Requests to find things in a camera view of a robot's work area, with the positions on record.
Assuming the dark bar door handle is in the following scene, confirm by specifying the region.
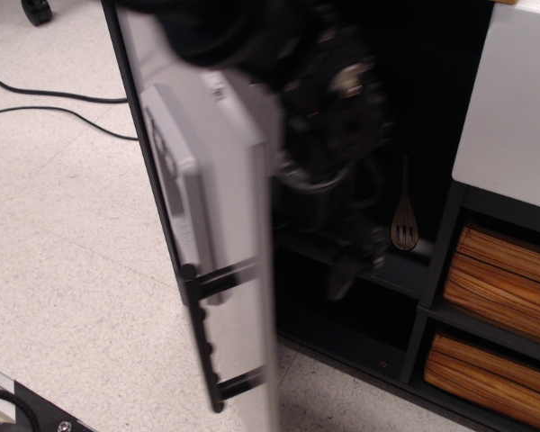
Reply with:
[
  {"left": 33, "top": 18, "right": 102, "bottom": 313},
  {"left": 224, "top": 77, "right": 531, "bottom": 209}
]
[{"left": 180, "top": 259, "right": 266, "bottom": 414}]

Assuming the upper black floor cable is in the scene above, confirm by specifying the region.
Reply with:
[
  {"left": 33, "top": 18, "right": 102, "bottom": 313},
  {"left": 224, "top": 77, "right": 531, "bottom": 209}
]
[{"left": 0, "top": 69, "right": 129, "bottom": 104}]

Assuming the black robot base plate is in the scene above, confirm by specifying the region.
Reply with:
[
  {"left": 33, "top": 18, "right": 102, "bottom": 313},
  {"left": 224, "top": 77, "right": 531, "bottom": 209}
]
[{"left": 13, "top": 382, "right": 93, "bottom": 432}]

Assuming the grey toy fridge door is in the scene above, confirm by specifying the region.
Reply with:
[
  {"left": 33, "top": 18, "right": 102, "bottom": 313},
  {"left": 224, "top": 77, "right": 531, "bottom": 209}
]
[{"left": 104, "top": 5, "right": 280, "bottom": 431}]

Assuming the lower black floor cable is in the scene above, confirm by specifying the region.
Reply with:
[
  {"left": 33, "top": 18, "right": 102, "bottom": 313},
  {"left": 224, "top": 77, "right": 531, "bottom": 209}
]
[{"left": 0, "top": 105, "right": 139, "bottom": 141}]

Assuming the grey water dispenser panel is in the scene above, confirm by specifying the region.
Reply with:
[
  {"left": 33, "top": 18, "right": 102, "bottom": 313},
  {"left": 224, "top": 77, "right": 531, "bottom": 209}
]
[{"left": 140, "top": 84, "right": 216, "bottom": 273}]

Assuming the wooden striped drawer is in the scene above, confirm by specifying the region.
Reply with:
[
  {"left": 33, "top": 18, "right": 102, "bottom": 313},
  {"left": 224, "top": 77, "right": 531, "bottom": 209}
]
[
  {"left": 424, "top": 333, "right": 540, "bottom": 429},
  {"left": 444, "top": 224, "right": 540, "bottom": 343}
]

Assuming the black caster wheel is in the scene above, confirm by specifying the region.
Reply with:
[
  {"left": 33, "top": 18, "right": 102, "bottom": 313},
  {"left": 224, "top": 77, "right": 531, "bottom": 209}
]
[{"left": 21, "top": 0, "right": 52, "bottom": 26}]

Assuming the lower wooden striped drawer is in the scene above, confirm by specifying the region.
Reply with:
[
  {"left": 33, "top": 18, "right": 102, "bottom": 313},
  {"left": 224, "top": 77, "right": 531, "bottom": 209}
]
[{"left": 424, "top": 333, "right": 540, "bottom": 429}]

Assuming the wooden slotted spatula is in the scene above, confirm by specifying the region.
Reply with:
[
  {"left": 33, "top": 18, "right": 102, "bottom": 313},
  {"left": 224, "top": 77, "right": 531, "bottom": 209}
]
[{"left": 391, "top": 155, "right": 419, "bottom": 251}]

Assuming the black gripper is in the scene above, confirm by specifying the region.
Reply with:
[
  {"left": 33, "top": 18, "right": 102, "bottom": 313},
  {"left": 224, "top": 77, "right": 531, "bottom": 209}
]
[{"left": 274, "top": 184, "right": 387, "bottom": 301}]

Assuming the white sink front panel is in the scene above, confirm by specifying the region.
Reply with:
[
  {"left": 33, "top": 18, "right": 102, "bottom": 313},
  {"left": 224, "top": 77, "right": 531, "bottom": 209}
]
[{"left": 452, "top": 1, "right": 540, "bottom": 207}]

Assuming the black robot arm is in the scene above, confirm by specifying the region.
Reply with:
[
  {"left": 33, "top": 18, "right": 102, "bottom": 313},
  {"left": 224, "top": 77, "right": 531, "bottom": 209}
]
[{"left": 109, "top": 1, "right": 388, "bottom": 304}]

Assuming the black floor cable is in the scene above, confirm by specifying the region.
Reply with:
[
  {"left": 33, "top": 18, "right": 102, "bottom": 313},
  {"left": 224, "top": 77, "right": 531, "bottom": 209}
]
[
  {"left": 0, "top": 105, "right": 139, "bottom": 141},
  {"left": 0, "top": 69, "right": 129, "bottom": 104}
]

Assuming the upper wooden striped drawer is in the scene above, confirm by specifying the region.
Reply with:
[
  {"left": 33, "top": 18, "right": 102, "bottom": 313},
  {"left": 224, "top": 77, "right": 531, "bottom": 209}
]
[{"left": 444, "top": 224, "right": 540, "bottom": 343}]

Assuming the black braided cable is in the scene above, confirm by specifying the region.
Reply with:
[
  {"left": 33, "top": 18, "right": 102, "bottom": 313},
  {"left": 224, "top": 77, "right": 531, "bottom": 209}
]
[{"left": 0, "top": 389, "right": 50, "bottom": 432}]

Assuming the dark grey cabinet frame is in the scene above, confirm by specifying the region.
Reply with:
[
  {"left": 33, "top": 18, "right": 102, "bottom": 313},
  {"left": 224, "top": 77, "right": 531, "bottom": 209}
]
[{"left": 269, "top": 1, "right": 540, "bottom": 431}]

